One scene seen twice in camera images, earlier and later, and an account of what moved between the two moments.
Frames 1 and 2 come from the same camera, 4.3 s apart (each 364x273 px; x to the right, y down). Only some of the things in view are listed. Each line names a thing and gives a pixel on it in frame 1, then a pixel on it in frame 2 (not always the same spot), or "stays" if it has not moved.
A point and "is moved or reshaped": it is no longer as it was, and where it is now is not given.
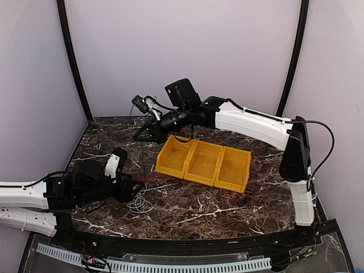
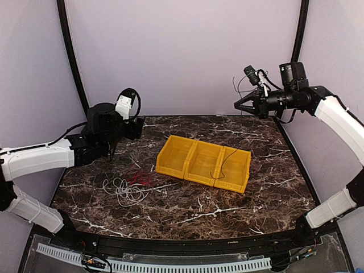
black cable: [168, 108] -> [221, 168]
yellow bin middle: [201, 165] stays
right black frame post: [296, 57] stays
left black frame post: [73, 57] stays
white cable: [138, 205] is moved or reshaped
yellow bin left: [172, 158] stays
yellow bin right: [234, 169] stays
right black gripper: [157, 133] -> [260, 97]
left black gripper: [127, 195] -> [136, 128]
